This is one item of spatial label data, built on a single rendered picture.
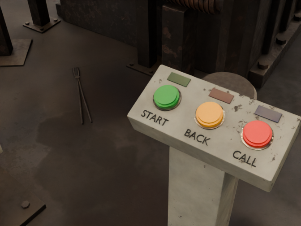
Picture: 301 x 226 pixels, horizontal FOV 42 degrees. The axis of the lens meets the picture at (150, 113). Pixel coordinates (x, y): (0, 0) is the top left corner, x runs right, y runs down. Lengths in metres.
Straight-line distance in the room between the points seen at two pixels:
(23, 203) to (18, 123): 0.38
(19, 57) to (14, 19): 0.35
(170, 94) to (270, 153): 0.17
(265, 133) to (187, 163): 0.14
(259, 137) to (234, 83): 0.24
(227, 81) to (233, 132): 0.23
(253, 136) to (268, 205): 0.70
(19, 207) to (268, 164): 0.85
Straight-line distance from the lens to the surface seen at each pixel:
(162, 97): 0.62
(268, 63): 1.65
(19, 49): 1.89
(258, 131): 0.58
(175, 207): 0.77
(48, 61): 1.79
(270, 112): 0.60
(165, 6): 1.27
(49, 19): 2.05
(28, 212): 1.24
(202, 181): 0.66
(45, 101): 1.58
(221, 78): 0.80
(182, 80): 0.64
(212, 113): 0.59
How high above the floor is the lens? 1.02
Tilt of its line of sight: 44 degrees down
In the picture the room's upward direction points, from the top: 1 degrees counter-clockwise
